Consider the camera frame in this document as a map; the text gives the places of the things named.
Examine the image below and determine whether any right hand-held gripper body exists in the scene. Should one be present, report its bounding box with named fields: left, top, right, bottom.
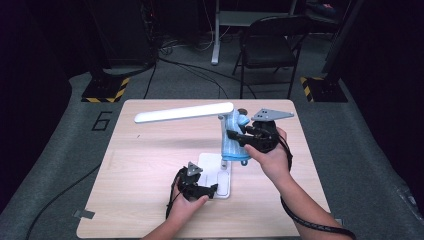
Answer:
left=249, top=108, right=295, bottom=154

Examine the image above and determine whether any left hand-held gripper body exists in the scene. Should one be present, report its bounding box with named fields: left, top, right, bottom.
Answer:
left=178, top=161, right=209, bottom=201

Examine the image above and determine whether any blue striped cloth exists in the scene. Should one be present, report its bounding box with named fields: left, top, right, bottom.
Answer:
left=220, top=108, right=252, bottom=167

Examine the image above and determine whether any white desk lamp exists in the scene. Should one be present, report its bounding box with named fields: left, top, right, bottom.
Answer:
left=133, top=101, right=235, bottom=200

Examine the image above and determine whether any person's left hand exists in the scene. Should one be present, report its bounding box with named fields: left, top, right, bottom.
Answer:
left=168, top=188, right=209, bottom=226

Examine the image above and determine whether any person's right hand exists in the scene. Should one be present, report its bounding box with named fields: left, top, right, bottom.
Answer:
left=244, top=128, right=293, bottom=184

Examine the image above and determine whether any black stand with striped base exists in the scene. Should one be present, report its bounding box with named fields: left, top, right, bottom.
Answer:
left=80, top=0, right=130, bottom=104
left=299, top=0, right=364, bottom=103

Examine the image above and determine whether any black folding chair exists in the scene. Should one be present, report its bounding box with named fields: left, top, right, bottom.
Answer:
left=232, top=14, right=313, bottom=100

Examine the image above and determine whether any dark cabinet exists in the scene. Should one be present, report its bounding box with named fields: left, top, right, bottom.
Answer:
left=84, top=0, right=158, bottom=68

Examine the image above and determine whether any left hand-held gripper cable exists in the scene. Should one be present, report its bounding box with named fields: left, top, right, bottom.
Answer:
left=165, top=166, right=184, bottom=220

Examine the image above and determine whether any hand-held gripper cable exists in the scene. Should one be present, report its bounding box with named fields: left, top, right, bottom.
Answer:
left=165, top=166, right=184, bottom=220
left=277, top=133, right=358, bottom=240

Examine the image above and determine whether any black floor cable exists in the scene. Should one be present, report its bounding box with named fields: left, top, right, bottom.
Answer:
left=24, top=163, right=102, bottom=240
left=143, top=62, right=158, bottom=100
left=156, top=56, right=258, bottom=100

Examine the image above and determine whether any white metal desk frame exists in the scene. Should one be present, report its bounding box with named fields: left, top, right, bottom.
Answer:
left=210, top=0, right=298, bottom=66

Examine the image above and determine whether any right hand-held gripper cable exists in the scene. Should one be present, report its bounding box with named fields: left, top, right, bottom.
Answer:
left=277, top=133, right=358, bottom=240

